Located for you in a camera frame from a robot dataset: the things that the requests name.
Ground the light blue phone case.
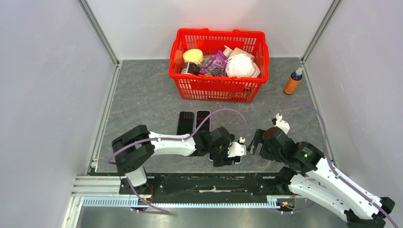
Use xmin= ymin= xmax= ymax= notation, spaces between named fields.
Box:
xmin=208 ymin=153 xmax=241 ymax=167

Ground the lilac phone case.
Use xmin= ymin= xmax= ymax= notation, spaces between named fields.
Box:
xmin=195 ymin=109 xmax=212 ymax=132

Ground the black phone case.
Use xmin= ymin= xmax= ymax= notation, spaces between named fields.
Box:
xmin=177 ymin=111 xmax=195 ymax=136

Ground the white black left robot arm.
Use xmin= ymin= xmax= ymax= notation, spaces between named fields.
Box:
xmin=110 ymin=125 xmax=246 ymax=194

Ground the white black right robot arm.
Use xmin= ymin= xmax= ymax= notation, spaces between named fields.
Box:
xmin=248 ymin=127 xmax=395 ymax=228

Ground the red plastic shopping basket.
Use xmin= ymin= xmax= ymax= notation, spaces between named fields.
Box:
xmin=168 ymin=28 xmax=269 ymax=103

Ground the orange spray bottle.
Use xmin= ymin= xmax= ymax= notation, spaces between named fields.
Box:
xmin=283 ymin=67 xmax=303 ymax=95

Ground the white plastic bag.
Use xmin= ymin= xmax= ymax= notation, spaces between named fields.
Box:
xmin=225 ymin=54 xmax=260 ymax=78

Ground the purple snack bag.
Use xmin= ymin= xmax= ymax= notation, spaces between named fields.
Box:
xmin=200 ymin=50 xmax=228 ymax=77

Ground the black jar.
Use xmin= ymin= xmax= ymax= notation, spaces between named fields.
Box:
xmin=181 ymin=62 xmax=200 ymax=76

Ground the brown paper package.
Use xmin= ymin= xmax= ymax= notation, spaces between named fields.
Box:
xmin=230 ymin=47 xmax=255 ymax=61

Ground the yellow lidded round tub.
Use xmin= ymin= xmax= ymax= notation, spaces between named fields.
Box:
xmin=182 ymin=48 xmax=204 ymax=65

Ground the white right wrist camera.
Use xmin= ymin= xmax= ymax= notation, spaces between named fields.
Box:
xmin=272 ymin=113 xmax=290 ymax=134

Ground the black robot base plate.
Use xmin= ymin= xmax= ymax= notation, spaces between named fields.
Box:
xmin=135 ymin=172 xmax=292 ymax=204

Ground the white slotted cable duct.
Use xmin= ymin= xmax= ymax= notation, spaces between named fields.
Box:
xmin=82 ymin=197 xmax=279 ymax=209

